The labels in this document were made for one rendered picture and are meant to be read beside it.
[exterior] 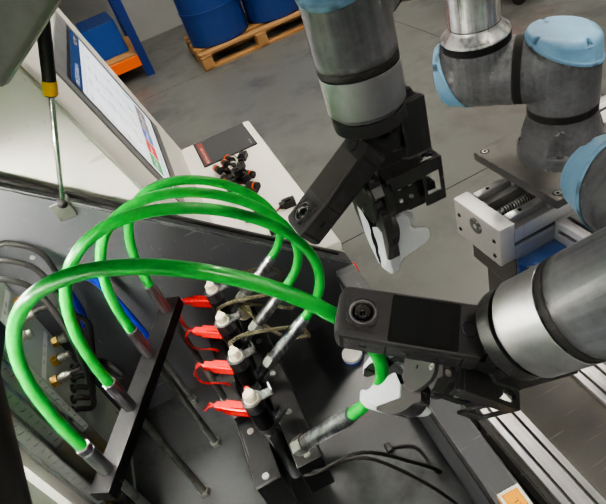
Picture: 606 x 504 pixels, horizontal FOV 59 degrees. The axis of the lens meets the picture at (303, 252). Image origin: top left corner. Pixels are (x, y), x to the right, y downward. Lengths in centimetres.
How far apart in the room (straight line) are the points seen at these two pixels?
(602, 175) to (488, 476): 43
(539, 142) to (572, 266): 70
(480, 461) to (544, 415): 91
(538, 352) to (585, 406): 134
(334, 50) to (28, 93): 50
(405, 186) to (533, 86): 48
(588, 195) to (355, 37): 23
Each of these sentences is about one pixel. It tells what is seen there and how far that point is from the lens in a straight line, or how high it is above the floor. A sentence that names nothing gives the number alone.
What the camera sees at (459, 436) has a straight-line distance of 81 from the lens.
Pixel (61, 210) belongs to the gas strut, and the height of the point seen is 130.
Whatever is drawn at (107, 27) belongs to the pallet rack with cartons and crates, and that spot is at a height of 50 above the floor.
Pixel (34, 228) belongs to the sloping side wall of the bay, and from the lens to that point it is 89.
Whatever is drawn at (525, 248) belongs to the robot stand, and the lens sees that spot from 108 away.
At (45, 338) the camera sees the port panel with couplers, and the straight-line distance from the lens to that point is 97.
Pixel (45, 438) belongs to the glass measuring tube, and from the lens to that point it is 79.
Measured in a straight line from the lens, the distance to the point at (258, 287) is 44.
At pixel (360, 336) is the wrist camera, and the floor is 134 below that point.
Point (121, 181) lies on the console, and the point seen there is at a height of 129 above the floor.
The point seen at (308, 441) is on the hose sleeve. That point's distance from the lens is 64.
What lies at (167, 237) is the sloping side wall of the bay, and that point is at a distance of 91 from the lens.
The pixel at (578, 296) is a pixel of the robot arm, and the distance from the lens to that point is 35.
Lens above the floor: 166
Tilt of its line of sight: 39 degrees down
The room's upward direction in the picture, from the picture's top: 21 degrees counter-clockwise
